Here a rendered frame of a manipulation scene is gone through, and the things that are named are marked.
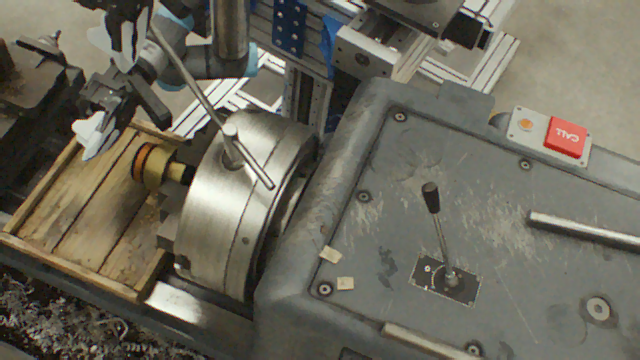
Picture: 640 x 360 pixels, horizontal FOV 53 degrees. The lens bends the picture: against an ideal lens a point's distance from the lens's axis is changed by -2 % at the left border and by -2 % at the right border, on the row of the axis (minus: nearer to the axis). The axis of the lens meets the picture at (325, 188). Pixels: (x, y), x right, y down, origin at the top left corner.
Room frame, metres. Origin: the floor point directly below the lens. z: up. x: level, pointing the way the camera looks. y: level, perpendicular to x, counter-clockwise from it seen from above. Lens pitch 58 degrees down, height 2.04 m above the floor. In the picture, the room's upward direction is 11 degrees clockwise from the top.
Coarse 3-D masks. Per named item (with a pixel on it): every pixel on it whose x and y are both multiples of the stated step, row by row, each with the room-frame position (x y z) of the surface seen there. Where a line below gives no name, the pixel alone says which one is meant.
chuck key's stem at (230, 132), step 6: (228, 126) 0.52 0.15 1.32; (234, 126) 0.52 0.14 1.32; (222, 132) 0.51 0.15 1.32; (228, 132) 0.51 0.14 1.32; (234, 132) 0.51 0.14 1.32; (228, 138) 0.51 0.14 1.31; (234, 138) 0.51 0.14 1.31; (228, 144) 0.51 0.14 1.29; (228, 150) 0.51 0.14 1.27; (234, 150) 0.51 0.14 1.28; (234, 156) 0.51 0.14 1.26; (234, 162) 0.52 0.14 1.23
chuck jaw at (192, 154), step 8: (224, 112) 0.64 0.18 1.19; (232, 112) 0.65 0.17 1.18; (248, 112) 0.64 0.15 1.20; (256, 112) 0.65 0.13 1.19; (224, 120) 0.62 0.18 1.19; (200, 128) 0.63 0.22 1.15; (208, 128) 0.61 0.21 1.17; (216, 128) 0.61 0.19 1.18; (200, 136) 0.60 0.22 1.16; (208, 136) 0.60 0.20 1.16; (184, 144) 0.60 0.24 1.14; (192, 144) 0.59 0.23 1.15; (200, 144) 0.59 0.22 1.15; (208, 144) 0.59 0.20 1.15; (184, 152) 0.59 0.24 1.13; (192, 152) 0.59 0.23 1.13; (200, 152) 0.59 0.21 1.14; (184, 160) 0.58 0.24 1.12; (192, 160) 0.58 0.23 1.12; (200, 160) 0.58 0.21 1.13
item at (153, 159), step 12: (144, 144) 0.60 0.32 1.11; (156, 144) 0.61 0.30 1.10; (144, 156) 0.57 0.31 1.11; (156, 156) 0.57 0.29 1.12; (168, 156) 0.57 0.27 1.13; (132, 168) 0.56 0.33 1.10; (144, 168) 0.56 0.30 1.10; (156, 168) 0.55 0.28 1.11; (168, 168) 0.56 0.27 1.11; (180, 168) 0.57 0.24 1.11; (192, 168) 0.60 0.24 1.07; (144, 180) 0.54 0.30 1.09; (156, 180) 0.54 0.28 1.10; (180, 180) 0.55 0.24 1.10
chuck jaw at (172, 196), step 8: (168, 184) 0.53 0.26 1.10; (176, 184) 0.54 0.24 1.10; (160, 192) 0.52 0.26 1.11; (168, 192) 0.52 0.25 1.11; (176, 192) 0.52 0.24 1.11; (184, 192) 0.53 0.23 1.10; (160, 200) 0.51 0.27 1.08; (168, 200) 0.50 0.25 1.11; (176, 200) 0.51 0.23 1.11; (184, 200) 0.51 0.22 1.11; (160, 208) 0.48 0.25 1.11; (168, 208) 0.49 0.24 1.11; (176, 208) 0.49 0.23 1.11; (160, 216) 0.48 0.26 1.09; (168, 216) 0.47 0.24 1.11; (176, 216) 0.48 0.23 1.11; (168, 224) 0.46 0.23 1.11; (176, 224) 0.46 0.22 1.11; (160, 232) 0.44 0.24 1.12; (168, 232) 0.44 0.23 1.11; (160, 240) 0.43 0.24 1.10; (168, 240) 0.43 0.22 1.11; (168, 248) 0.43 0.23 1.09; (176, 256) 0.41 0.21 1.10; (184, 256) 0.41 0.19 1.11; (184, 264) 0.41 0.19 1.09
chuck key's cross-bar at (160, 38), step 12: (156, 36) 0.63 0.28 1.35; (168, 48) 0.62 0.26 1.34; (180, 60) 0.61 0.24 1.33; (180, 72) 0.59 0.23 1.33; (192, 84) 0.58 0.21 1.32; (204, 96) 0.57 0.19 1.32; (204, 108) 0.55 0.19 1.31; (216, 120) 0.54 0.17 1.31; (240, 144) 0.50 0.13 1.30; (252, 168) 0.47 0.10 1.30; (264, 180) 0.46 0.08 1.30
